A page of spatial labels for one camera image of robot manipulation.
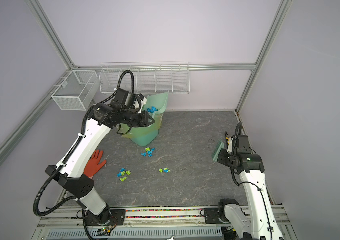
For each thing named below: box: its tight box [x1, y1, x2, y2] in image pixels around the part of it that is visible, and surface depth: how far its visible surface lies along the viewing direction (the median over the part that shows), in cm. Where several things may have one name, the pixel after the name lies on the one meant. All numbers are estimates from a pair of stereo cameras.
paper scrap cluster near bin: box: [140, 147, 155, 157], surface depth 98 cm
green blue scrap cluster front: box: [158, 167, 171, 173], surface depth 91 cm
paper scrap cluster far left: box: [117, 168, 131, 182], surface depth 89 cm
